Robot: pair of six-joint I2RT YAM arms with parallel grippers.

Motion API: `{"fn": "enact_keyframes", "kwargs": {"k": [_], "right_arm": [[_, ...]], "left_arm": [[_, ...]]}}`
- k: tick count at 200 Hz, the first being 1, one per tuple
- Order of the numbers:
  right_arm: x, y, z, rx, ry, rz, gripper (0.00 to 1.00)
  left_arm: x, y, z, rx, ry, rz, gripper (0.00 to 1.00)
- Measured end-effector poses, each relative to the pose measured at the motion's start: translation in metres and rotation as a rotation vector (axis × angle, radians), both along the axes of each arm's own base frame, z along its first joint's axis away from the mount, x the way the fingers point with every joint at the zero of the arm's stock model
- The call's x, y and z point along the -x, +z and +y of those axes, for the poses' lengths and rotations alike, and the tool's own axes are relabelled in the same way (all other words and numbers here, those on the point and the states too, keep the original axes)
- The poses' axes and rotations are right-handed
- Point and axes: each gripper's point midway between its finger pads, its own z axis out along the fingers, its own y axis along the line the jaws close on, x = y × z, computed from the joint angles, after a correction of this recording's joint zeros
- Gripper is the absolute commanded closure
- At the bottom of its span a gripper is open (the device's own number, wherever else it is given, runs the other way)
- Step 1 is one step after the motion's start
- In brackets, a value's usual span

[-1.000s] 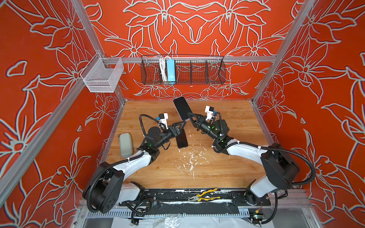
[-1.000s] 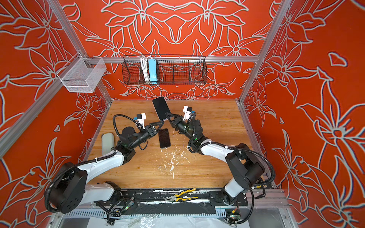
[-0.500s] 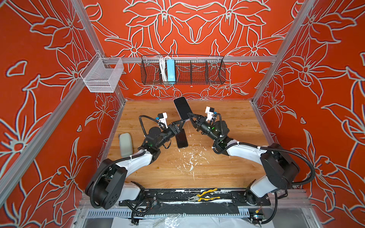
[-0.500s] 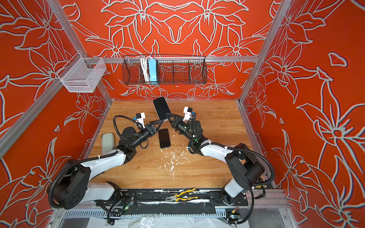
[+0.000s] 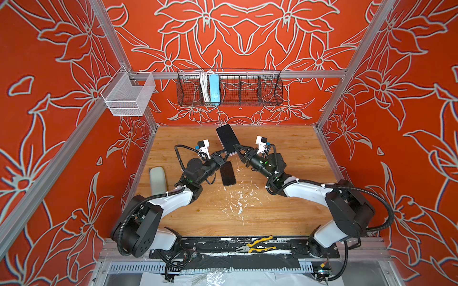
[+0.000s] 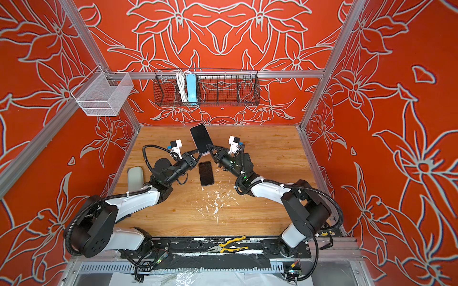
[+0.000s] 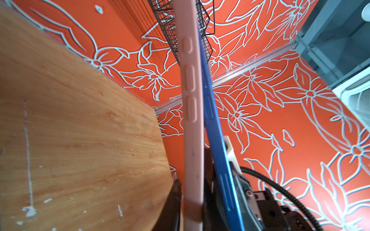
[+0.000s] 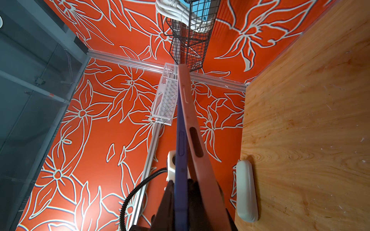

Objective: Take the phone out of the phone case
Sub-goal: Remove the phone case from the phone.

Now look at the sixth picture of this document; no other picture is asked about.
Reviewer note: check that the pale green soap bar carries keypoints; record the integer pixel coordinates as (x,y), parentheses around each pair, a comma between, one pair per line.
(135,179)

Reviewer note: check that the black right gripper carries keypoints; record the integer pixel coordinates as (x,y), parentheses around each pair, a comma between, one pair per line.
(223,157)

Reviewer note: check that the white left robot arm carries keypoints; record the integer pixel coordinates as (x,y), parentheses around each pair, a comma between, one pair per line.
(94,228)

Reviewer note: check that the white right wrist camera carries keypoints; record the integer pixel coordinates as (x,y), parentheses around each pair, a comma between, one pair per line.
(235,145)

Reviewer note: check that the light blue flat box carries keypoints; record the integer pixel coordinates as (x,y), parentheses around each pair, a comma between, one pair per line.
(192,89)

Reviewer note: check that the yellow handled pliers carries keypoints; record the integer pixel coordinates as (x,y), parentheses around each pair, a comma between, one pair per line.
(230,246)

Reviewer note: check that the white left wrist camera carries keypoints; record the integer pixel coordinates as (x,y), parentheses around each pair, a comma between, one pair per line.
(175,147)

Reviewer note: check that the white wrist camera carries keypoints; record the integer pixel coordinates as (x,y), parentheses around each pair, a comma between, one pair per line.
(175,147)
(235,145)

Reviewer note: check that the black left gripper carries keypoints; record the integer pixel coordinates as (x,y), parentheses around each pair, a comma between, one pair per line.
(187,159)

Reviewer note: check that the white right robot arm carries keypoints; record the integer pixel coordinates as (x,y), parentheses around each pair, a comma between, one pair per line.
(310,210)

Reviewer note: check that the black wire wall basket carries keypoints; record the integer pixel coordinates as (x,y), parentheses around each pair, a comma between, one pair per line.
(215,88)

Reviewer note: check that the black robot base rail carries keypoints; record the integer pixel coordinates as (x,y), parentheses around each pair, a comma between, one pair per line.
(190,253)

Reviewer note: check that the clear plastic wall bin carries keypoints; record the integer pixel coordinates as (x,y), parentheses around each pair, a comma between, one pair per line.
(102,93)

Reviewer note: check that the black smartphone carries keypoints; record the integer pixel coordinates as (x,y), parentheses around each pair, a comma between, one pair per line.
(206,174)

